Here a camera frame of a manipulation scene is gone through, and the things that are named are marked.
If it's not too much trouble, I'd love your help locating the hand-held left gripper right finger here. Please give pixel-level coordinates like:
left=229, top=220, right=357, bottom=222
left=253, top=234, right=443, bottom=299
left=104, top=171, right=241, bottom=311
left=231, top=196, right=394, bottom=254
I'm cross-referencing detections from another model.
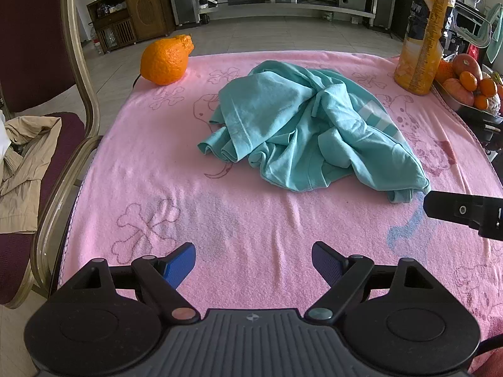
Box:
left=304, top=241, right=429, bottom=324

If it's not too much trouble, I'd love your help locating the orange juice bottle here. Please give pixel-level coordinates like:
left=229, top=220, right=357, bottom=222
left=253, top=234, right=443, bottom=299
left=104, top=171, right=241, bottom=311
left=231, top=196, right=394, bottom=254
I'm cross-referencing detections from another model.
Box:
left=394, top=0, right=457, bottom=96

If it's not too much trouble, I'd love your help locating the red apple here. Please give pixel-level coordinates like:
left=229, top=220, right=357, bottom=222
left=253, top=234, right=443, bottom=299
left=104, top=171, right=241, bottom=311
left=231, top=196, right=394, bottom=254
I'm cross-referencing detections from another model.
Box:
left=452, top=53, right=483, bottom=81
left=442, top=79, right=475, bottom=105

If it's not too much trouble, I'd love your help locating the metal fruit tray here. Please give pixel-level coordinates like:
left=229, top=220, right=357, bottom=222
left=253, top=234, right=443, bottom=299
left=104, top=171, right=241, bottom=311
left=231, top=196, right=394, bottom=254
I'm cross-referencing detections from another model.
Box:
left=432, top=79, right=503, bottom=124

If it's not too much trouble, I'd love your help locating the pink printed blanket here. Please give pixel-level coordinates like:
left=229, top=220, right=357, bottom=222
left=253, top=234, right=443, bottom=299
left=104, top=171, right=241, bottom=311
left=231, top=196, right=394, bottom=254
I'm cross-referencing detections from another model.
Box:
left=57, top=50, right=503, bottom=362

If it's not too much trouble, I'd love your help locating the teal shirt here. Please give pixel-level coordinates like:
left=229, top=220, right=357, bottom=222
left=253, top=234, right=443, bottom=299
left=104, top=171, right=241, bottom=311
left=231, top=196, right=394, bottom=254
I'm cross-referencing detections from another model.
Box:
left=196, top=60, right=431, bottom=204

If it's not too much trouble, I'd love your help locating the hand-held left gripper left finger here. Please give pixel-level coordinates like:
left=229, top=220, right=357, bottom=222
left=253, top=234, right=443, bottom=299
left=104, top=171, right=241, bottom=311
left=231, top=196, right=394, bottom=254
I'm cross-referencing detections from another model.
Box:
left=76, top=243, right=199, bottom=325

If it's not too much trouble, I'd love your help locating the maroon chair with gold frame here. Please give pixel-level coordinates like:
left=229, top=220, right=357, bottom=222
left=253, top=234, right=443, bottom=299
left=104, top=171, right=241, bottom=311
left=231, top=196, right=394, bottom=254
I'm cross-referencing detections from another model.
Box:
left=0, top=0, right=103, bottom=309

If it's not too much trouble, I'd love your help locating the hanging teal cloth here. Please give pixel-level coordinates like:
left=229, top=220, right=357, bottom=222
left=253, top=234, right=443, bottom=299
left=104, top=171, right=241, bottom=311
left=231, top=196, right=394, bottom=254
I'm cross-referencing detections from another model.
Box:
left=477, top=3, right=503, bottom=62

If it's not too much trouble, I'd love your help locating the large bumpy orange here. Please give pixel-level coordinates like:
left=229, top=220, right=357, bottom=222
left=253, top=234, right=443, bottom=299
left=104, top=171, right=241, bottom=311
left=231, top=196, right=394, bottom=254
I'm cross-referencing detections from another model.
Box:
left=140, top=35, right=195, bottom=86

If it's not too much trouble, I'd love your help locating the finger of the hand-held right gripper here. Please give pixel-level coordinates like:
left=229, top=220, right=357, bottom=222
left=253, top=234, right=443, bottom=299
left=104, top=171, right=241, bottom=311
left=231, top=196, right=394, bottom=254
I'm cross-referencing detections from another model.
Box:
left=423, top=190, right=503, bottom=240

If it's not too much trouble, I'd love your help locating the beige jacket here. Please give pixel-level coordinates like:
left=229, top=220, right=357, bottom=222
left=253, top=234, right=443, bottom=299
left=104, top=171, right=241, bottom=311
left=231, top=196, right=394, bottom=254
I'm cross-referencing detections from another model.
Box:
left=0, top=116, right=64, bottom=234

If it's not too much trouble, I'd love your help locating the wooden cabinet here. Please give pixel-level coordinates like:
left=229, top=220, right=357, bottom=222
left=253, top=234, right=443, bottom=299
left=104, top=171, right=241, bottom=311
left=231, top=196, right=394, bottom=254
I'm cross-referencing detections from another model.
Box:
left=86, top=0, right=176, bottom=54

